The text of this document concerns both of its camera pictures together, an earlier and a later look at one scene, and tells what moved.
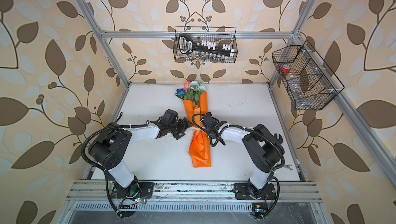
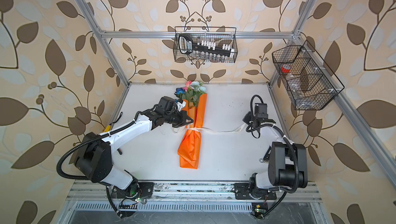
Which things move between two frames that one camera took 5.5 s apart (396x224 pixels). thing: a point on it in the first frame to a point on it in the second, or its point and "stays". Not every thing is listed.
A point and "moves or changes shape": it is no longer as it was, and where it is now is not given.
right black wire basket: x=309 y=81 stays
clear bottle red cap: x=293 y=82 stays
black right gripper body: x=208 y=133 to x=250 y=117
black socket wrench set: x=186 y=46 stays
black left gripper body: x=178 y=128 to x=174 y=117
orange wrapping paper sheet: x=199 y=145 moves or changes shape
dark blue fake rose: x=180 y=91 stays
